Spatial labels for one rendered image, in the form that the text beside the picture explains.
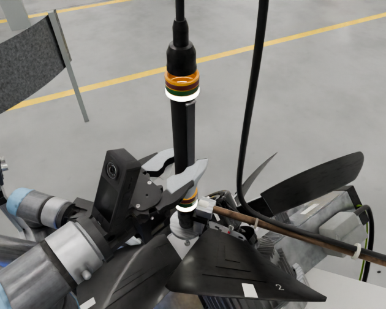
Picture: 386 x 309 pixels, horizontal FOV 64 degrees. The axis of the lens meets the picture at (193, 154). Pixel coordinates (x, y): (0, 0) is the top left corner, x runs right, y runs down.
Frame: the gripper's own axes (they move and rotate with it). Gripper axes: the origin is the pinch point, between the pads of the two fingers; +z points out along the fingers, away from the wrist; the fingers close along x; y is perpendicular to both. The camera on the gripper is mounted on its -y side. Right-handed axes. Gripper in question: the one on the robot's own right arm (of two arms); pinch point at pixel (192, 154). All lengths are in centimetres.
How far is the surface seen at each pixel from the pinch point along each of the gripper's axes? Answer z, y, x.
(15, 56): 21, 65, -180
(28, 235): -28, 63, -54
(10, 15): 87, 131, -408
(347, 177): 33.1, 19.9, 17.7
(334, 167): 26.5, 12.6, 15.5
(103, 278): -19.9, 31.3, -8.1
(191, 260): -9.7, 10.0, 9.4
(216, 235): -0.7, 17.1, 7.1
